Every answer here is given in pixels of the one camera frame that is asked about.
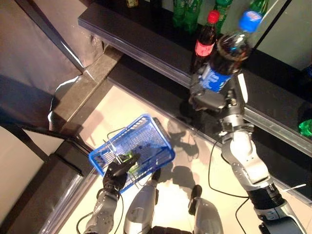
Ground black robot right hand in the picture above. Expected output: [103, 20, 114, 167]
[189, 65, 244, 118]

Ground Pepsi cola bottle blue cap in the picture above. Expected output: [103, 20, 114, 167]
[199, 8, 264, 94]

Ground blue plastic shopping basket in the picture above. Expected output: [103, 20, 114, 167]
[88, 114, 176, 194]

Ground green plastic drink bottle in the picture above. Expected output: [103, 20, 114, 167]
[118, 150, 140, 173]

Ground black shelf base plinth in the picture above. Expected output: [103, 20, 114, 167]
[107, 54, 312, 204]

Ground Coca-Cola bottle red cap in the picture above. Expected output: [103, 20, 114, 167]
[191, 9, 221, 75]

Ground black shelf board clear strip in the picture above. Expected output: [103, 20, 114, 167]
[238, 36, 312, 151]
[78, 0, 220, 87]

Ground black robot torso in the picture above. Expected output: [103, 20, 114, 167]
[146, 225, 195, 234]

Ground black framed low display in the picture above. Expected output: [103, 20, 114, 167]
[0, 123, 99, 234]

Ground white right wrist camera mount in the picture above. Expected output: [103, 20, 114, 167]
[236, 72, 250, 106]

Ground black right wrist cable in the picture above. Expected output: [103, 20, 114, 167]
[207, 140, 251, 234]

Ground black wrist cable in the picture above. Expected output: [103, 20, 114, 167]
[207, 140, 251, 234]
[76, 192, 124, 234]

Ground dark metal slanted post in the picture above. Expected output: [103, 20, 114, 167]
[14, 0, 85, 74]

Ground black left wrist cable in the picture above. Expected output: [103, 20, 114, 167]
[76, 192, 124, 234]

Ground shiny plastic wall sheet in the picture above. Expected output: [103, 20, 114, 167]
[0, 0, 104, 103]

